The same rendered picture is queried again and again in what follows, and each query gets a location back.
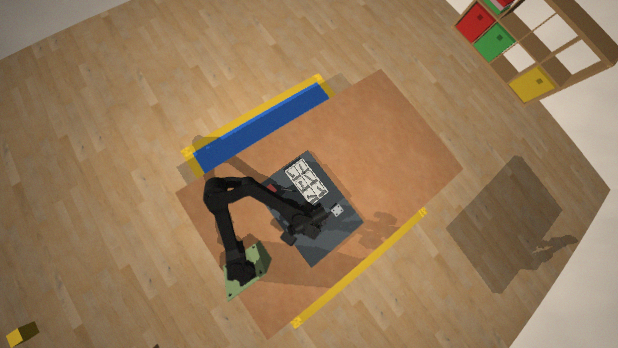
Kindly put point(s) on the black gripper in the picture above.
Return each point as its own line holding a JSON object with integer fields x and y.
{"x": 286, "y": 236}

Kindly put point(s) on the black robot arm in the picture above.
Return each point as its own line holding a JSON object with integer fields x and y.
{"x": 217, "y": 197}

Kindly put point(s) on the dark grey flat bar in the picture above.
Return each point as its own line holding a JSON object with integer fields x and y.
{"x": 329, "y": 216}

